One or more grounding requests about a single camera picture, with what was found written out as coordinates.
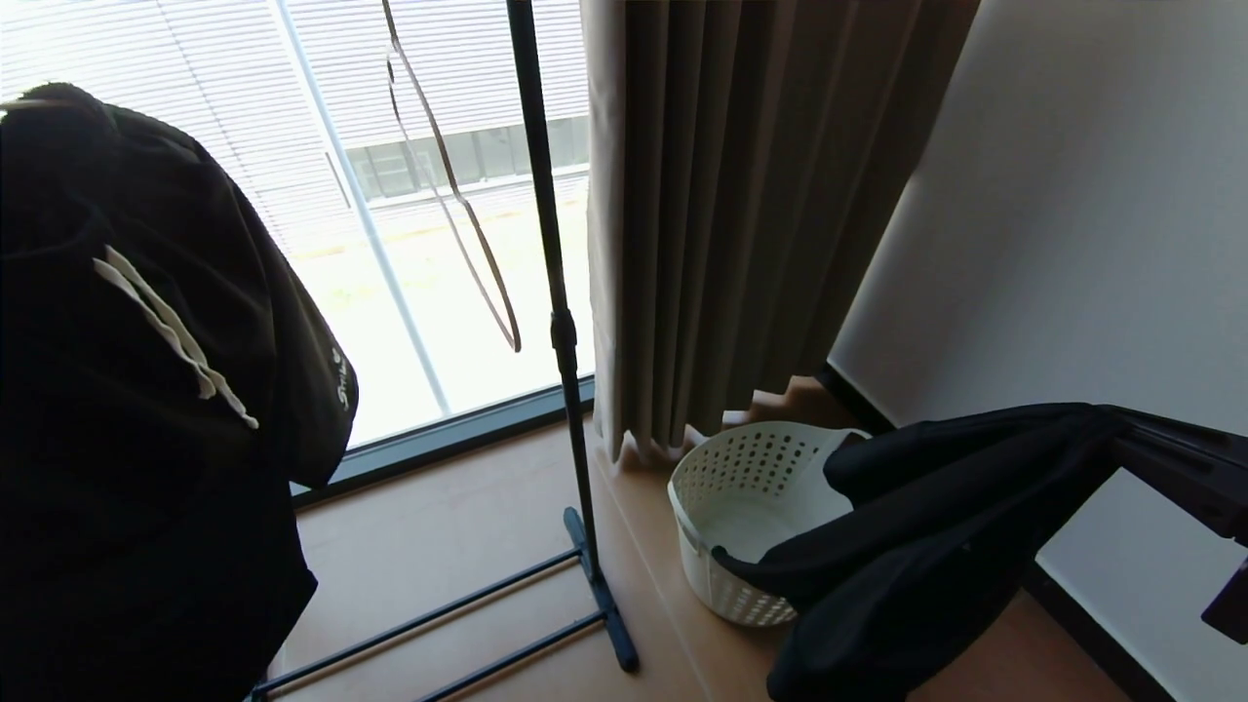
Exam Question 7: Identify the white laundry basket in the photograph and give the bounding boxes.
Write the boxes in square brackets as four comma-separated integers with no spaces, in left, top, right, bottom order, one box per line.
[668,421,873,627]

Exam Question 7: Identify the window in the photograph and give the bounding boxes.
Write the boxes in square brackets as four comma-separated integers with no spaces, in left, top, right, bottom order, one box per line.
[0,0,596,498]

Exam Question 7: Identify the brown curtain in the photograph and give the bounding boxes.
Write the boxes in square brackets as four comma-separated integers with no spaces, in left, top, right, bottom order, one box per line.
[582,0,982,465]

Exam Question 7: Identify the black mesh garment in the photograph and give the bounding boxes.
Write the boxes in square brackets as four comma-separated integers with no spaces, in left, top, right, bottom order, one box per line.
[712,403,1134,702]

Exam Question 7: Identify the black clothes rack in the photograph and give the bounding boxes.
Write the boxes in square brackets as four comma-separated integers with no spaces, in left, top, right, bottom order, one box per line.
[249,0,642,702]

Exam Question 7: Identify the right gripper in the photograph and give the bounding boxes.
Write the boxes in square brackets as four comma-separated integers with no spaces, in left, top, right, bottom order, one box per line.
[1201,556,1248,645]

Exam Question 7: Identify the black shorts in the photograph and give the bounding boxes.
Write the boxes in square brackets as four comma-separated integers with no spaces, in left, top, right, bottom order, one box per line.
[0,83,360,702]

